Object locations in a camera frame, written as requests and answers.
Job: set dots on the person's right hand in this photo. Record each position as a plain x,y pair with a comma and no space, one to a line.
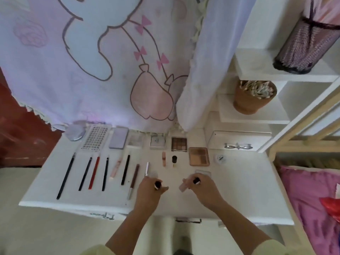
208,191

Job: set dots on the person's left hand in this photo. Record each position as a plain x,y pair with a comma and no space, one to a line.
148,195

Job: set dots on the small round white jar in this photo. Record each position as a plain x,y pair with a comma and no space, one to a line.
220,158

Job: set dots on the tan eyeshadow palette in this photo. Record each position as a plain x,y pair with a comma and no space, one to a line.
199,156

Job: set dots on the dark brown eyeshadow palette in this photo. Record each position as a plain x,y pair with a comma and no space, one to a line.
179,144

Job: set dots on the clear eyeshadow palette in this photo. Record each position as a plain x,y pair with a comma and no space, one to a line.
135,139

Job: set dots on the red lip pencil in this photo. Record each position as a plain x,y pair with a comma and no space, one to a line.
94,172

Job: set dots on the lavender rectangular palette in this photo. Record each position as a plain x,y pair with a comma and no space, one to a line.
119,137

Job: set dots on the white false eyelash tray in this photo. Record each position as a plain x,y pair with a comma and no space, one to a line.
95,137

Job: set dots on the round silver compact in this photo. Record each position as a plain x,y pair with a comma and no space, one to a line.
75,131

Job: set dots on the person's left forearm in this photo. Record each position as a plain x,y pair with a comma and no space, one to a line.
127,231

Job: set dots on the person's right forearm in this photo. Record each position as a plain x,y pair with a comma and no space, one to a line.
242,231

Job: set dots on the person's dark trousers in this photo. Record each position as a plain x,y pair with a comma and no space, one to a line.
183,248

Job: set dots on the white table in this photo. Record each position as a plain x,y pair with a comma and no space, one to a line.
249,188

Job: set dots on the terracotta pot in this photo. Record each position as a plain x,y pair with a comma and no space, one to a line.
249,104

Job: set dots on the bunch of cotton swabs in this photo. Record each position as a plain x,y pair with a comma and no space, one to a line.
260,88

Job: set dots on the red shiny packet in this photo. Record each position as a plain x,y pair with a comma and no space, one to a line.
332,208

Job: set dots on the white shelf unit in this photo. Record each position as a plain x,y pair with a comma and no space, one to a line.
255,63

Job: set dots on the pink cartoon print cloth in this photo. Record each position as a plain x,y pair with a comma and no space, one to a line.
53,77

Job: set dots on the dark container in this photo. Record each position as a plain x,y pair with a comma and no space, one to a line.
303,45

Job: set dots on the wooden bed frame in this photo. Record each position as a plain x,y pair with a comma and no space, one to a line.
303,127

